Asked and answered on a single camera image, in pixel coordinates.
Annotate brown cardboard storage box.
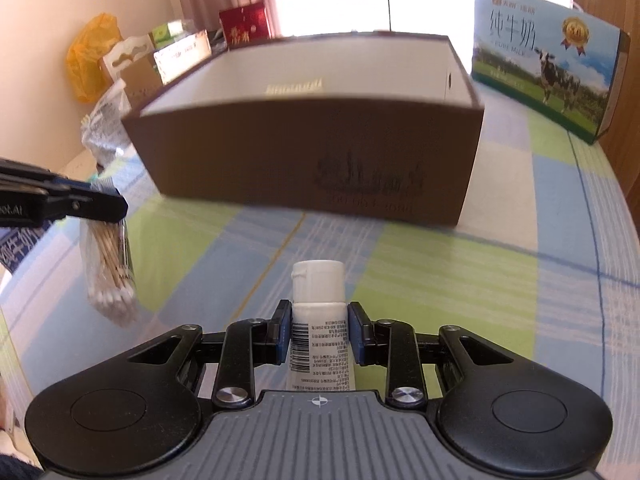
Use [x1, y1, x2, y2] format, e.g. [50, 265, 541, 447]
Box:
[121, 32, 486, 227]

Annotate green tissue packs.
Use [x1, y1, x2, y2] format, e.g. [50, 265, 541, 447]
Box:
[150, 20, 193, 46]

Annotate pack of cotton swabs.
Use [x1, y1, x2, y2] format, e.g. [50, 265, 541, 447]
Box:
[82, 187, 141, 326]

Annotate milk carton with cow print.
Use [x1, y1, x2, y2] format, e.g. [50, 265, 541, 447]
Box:
[471, 0, 632, 146]

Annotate red gift bag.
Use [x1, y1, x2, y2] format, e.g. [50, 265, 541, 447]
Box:
[219, 2, 272, 51]

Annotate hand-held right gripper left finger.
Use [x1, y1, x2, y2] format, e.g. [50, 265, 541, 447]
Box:
[128, 301, 292, 409]

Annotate yellow plastic bag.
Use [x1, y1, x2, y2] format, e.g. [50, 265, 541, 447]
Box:
[66, 12, 123, 105]

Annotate blue milk box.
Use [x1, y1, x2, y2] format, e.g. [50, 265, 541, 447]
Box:
[0, 225, 51, 276]

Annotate white toothpaste tube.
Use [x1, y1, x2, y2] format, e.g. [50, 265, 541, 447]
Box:
[287, 260, 357, 392]

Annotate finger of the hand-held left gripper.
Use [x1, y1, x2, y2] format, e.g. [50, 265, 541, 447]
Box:
[0, 159, 96, 195]
[40, 187, 128, 222]

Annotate cardboard box with white handle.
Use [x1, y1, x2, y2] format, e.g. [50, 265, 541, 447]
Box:
[100, 35, 163, 111]

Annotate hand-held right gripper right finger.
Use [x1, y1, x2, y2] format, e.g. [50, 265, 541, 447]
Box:
[348, 301, 516, 407]

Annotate crumpled clear plastic bag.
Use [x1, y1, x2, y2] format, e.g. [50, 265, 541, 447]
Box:
[80, 80, 136, 171]

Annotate white tissue box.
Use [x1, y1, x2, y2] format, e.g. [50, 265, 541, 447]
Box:
[152, 30, 213, 86]

